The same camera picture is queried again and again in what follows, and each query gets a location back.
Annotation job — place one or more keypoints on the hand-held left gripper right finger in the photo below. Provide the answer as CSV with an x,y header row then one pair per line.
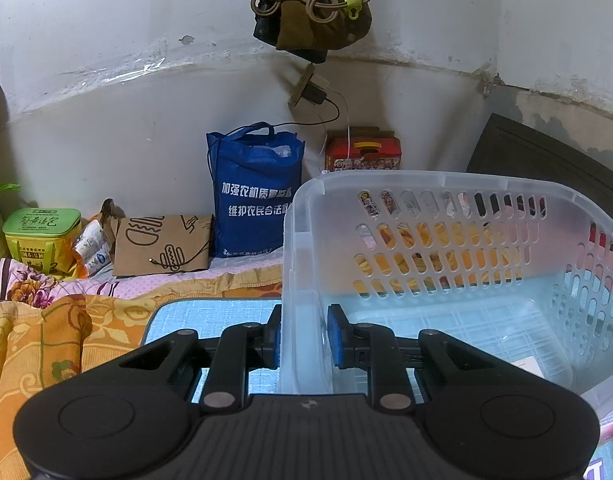
x,y
337,341

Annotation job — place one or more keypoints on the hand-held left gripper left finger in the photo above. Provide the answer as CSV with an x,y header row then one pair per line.
x,y
274,341

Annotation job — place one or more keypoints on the clear plastic basket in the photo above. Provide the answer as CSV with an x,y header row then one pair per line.
x,y
436,270

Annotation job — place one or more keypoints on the light blue mat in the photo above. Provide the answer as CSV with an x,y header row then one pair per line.
x,y
186,320

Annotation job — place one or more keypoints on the blue tote bag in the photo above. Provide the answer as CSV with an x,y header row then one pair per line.
x,y
254,195

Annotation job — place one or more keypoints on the pink floral bed sheet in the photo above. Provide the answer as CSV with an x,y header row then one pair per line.
x,y
136,285

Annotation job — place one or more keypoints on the brown printed paper bag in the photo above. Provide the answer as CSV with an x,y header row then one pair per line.
x,y
159,245

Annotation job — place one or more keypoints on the red cardboard box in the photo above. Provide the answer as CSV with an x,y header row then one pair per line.
x,y
364,154

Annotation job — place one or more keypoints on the white card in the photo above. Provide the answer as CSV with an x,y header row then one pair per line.
x,y
529,366

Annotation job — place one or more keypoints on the white snack packets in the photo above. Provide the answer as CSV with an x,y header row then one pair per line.
x,y
92,250

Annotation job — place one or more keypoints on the orange floral blanket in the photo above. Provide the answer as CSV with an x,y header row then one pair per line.
x,y
41,350

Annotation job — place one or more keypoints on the black charger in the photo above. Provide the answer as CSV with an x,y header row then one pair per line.
x,y
314,92

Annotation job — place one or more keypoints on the green tin box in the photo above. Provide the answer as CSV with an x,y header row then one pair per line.
x,y
39,237

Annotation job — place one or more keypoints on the dark wooden headboard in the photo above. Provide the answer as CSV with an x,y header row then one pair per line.
x,y
546,152

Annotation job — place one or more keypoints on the olive cloth bag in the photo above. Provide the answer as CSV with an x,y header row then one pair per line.
x,y
319,27

